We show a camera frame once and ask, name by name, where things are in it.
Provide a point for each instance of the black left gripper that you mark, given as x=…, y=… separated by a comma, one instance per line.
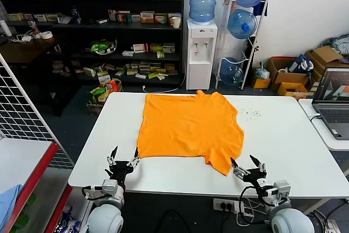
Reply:
x=121, y=168

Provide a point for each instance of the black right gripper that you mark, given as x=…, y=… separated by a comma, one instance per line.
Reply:
x=255, y=176

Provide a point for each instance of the orange t-shirt with white print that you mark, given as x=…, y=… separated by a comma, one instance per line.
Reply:
x=191, y=126

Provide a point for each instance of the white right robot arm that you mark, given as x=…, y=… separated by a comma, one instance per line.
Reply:
x=293, y=222

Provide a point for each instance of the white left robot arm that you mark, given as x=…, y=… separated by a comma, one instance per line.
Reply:
x=105, y=220

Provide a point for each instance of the pile of grey blue clothes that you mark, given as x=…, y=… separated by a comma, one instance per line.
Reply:
x=338, y=43

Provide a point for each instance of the large white table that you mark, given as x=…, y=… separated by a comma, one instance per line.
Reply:
x=272, y=148

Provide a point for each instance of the white power strip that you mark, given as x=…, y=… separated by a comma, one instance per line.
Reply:
x=330, y=226
x=223, y=205

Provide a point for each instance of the cardboard box of snacks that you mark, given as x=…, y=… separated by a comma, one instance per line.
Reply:
x=99, y=95

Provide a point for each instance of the blue white plastic package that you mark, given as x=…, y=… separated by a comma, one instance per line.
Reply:
x=68, y=219

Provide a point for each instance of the small white side table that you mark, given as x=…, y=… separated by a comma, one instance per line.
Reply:
x=308, y=107

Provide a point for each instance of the small yellow cardboard box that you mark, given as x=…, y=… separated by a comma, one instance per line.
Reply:
x=261, y=83

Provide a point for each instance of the flat yellow cardboard box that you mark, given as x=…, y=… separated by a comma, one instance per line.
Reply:
x=293, y=91

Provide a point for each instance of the white jug rack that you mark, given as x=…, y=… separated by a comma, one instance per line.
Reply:
x=217, y=78

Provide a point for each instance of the crumpled clear plastic bag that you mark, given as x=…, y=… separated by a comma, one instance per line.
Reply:
x=262, y=72

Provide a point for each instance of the blue water jug without cap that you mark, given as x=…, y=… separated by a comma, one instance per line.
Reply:
x=230, y=73

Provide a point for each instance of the red edged white cart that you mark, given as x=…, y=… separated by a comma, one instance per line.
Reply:
x=24, y=156

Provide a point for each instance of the grey open laptop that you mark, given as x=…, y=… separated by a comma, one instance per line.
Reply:
x=334, y=113

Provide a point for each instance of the large brown cardboard box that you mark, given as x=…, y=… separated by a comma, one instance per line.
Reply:
x=275, y=70

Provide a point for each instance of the white red medicine box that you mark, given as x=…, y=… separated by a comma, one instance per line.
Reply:
x=140, y=48

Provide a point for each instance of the bowl with green packets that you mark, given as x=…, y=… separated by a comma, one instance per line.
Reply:
x=102, y=47

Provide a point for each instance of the black stand behind rack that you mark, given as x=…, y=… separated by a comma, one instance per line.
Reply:
x=252, y=50

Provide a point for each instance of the white water dispenser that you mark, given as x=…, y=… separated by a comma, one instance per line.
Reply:
x=200, y=58

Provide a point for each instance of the light blue cloth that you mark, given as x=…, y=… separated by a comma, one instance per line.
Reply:
x=8, y=205

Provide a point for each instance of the black shelf unit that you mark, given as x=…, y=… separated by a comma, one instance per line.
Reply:
x=131, y=26

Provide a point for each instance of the open tan cardboard box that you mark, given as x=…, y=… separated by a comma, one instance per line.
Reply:
x=325, y=53

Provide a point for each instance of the orange white medicine box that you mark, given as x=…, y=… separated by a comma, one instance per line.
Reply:
x=147, y=18

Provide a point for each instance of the dark brown desk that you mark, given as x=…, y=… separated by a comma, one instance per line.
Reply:
x=27, y=50

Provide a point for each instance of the white tape roll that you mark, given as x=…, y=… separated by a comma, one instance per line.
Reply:
x=46, y=35

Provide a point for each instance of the white paper cup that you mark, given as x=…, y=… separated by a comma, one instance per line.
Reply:
x=176, y=23

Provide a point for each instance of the dark blue drink bottle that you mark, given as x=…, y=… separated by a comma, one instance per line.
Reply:
x=75, y=14

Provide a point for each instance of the clear pink drink bottle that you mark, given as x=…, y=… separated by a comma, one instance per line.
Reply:
x=32, y=27

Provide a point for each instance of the dark blue cloth on rack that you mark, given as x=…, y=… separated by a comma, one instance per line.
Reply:
x=260, y=8

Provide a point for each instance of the upright blue water jug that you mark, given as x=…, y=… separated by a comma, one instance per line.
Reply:
x=203, y=1

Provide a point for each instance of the white cylinder roll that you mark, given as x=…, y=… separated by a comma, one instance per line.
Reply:
x=5, y=28

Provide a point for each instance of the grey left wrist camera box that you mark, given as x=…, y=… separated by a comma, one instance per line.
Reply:
x=109, y=186

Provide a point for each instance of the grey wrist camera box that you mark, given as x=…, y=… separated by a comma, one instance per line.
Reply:
x=109, y=186
x=282, y=190

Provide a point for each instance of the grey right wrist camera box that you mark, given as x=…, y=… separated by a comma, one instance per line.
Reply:
x=282, y=190

